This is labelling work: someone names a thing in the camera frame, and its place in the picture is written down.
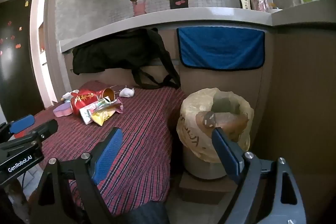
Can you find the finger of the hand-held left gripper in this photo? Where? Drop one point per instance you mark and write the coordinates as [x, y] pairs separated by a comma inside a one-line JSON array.
[[22, 123], [48, 127]]

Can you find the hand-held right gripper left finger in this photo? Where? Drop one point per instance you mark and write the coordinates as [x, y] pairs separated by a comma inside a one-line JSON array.
[[107, 153]]

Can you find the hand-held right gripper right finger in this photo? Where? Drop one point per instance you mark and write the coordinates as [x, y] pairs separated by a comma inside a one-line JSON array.
[[225, 153]]

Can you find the purple sponge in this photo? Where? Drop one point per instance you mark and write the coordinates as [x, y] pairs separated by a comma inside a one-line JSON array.
[[61, 110]]

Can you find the white trash bin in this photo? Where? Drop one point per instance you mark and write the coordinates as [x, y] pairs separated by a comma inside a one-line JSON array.
[[199, 166]]

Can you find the yellow snack wrapper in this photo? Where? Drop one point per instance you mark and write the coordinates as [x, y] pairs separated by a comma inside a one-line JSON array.
[[103, 117]]

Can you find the white tissue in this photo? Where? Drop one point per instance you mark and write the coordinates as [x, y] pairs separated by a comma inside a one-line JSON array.
[[127, 92], [67, 95]]

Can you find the white green snack wrapper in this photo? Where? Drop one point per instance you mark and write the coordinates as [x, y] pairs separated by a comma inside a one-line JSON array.
[[88, 113]]

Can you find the red can with yellow print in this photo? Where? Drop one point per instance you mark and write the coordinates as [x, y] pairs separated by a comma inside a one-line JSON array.
[[84, 102]]

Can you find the pink snack wrapper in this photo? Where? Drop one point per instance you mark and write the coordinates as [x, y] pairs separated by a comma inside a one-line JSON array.
[[119, 107]]

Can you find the yellow plastic bin liner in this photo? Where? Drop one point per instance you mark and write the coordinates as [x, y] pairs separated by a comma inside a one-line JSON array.
[[194, 103]]

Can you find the red plaid cloth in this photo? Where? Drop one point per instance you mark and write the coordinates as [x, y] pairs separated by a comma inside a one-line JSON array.
[[147, 121]]

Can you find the black door with magnets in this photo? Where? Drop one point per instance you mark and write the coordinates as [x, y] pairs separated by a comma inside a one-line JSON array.
[[15, 61]]

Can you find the person's jeans leg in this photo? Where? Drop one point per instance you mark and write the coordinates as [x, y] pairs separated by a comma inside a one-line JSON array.
[[147, 213]]

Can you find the black tote bag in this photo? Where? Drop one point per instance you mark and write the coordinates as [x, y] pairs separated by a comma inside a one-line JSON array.
[[110, 53]]

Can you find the blue towel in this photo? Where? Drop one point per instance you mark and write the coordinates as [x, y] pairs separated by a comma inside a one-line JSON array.
[[220, 48]]

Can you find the grey kitchen counter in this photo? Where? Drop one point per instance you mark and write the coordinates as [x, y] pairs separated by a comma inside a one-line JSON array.
[[183, 15]]

